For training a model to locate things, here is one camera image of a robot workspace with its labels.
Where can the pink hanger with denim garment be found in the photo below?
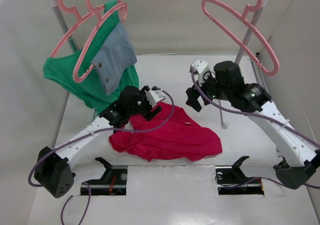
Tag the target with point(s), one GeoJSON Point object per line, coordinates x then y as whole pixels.
{"type": "Point", "coordinates": [113, 12]}

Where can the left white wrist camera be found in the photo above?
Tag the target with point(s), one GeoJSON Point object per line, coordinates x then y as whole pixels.
{"type": "Point", "coordinates": [154, 97]}

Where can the pink hanger with green shirt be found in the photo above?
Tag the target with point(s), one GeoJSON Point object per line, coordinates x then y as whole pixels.
{"type": "Point", "coordinates": [93, 11]}

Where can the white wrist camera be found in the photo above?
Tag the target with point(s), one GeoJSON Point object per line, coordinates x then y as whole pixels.
{"type": "Point", "coordinates": [201, 68]}
{"type": "Point", "coordinates": [154, 97]}

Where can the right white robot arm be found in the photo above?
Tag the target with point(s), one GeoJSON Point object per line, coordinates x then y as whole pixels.
{"type": "Point", "coordinates": [300, 154]}

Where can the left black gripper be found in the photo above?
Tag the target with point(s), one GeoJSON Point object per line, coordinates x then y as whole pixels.
{"type": "Point", "coordinates": [142, 96]}

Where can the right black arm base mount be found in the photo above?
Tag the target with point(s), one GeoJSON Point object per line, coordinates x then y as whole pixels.
{"type": "Point", "coordinates": [231, 180]}

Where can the green t shirt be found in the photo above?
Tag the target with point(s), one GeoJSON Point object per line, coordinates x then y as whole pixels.
{"type": "Point", "coordinates": [90, 91]}

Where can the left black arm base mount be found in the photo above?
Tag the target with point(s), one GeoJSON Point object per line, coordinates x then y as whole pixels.
{"type": "Point", "coordinates": [113, 181]}

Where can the aluminium rail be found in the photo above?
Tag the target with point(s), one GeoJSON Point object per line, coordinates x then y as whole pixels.
{"type": "Point", "coordinates": [261, 78]}

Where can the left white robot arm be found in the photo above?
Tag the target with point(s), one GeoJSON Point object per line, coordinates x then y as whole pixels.
{"type": "Point", "coordinates": [53, 169]}

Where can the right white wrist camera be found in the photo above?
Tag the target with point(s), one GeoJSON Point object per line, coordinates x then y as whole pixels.
{"type": "Point", "coordinates": [201, 68]}

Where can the blue denim garment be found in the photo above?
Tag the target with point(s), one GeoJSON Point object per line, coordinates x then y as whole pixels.
{"type": "Point", "coordinates": [115, 55]}

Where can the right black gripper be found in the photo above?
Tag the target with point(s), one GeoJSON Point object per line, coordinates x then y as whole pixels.
{"type": "Point", "coordinates": [192, 100]}

